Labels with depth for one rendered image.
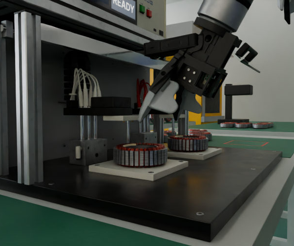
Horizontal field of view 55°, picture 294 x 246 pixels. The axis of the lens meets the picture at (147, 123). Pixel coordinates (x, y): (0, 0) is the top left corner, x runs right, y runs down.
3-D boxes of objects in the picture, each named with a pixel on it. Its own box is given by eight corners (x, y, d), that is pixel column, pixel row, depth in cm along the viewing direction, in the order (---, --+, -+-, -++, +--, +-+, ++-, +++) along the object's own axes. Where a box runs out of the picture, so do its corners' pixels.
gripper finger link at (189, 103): (192, 132, 60) (200, 98, 53) (170, 117, 62) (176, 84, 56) (200, 124, 61) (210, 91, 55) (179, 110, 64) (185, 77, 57)
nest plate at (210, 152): (221, 152, 82) (221, 148, 82) (203, 160, 69) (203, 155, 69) (175, 149, 90) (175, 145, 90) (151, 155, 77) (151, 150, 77)
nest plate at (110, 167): (188, 166, 62) (188, 160, 62) (153, 181, 49) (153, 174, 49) (131, 160, 69) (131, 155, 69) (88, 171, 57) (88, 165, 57)
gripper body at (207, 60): (197, 100, 47) (234, 30, 44) (158, 77, 51) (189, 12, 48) (212, 101, 54) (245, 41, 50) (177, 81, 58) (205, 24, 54)
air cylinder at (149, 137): (157, 149, 89) (157, 131, 89) (144, 152, 83) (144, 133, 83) (143, 148, 92) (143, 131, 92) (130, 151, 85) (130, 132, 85)
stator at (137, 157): (177, 161, 60) (177, 144, 60) (146, 171, 51) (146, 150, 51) (136, 156, 67) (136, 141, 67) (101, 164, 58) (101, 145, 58)
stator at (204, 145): (215, 149, 81) (215, 135, 80) (195, 153, 72) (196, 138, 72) (180, 146, 88) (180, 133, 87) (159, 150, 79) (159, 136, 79)
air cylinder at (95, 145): (107, 160, 69) (107, 137, 68) (85, 166, 62) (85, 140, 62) (92, 158, 71) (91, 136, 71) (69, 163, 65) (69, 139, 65)
